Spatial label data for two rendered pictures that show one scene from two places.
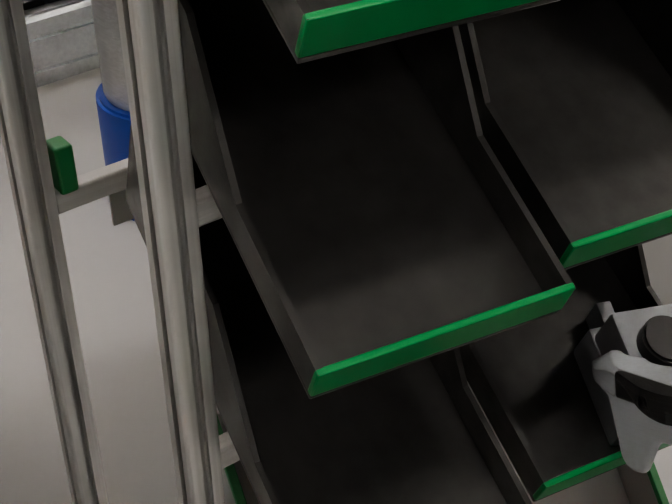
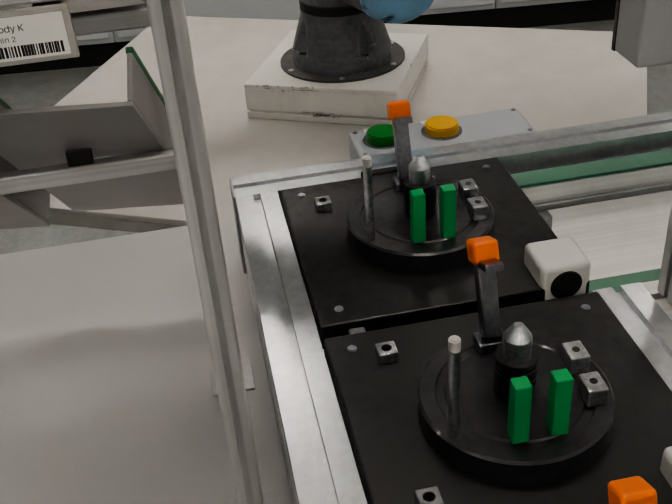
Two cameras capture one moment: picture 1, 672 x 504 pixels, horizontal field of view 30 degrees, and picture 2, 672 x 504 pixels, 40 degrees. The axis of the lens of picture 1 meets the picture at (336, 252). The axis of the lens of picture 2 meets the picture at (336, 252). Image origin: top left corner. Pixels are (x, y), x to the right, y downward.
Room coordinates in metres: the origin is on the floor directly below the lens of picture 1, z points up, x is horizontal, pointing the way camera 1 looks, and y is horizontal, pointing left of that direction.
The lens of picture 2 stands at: (1.03, 0.49, 1.45)
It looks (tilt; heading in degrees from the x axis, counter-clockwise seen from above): 34 degrees down; 208
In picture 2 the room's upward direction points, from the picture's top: 4 degrees counter-clockwise
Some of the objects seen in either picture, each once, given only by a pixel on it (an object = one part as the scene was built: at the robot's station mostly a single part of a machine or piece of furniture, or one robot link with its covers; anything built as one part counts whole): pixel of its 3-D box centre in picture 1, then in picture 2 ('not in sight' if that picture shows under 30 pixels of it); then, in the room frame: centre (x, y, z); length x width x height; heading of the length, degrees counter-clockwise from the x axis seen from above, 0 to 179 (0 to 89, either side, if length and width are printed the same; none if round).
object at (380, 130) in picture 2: not in sight; (383, 138); (0.16, 0.10, 0.96); 0.04 x 0.04 x 0.02
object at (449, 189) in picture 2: not in sight; (448, 211); (0.37, 0.25, 1.01); 0.01 x 0.01 x 0.05; 36
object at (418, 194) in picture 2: not in sight; (417, 216); (0.38, 0.23, 1.01); 0.01 x 0.01 x 0.05; 36
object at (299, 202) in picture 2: not in sight; (420, 238); (0.34, 0.21, 0.96); 0.24 x 0.24 x 0.02; 36
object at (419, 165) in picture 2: not in sight; (419, 168); (0.34, 0.21, 1.04); 0.02 x 0.02 x 0.03
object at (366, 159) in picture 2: not in sight; (368, 198); (0.40, 0.19, 1.03); 0.01 x 0.01 x 0.08
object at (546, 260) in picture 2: not in sight; (556, 270); (0.36, 0.35, 0.97); 0.05 x 0.05 x 0.04; 36
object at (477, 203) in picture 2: not in sight; (477, 208); (0.33, 0.27, 1.00); 0.02 x 0.01 x 0.02; 36
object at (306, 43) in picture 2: not in sight; (340, 27); (-0.16, -0.10, 0.96); 0.15 x 0.15 x 0.10
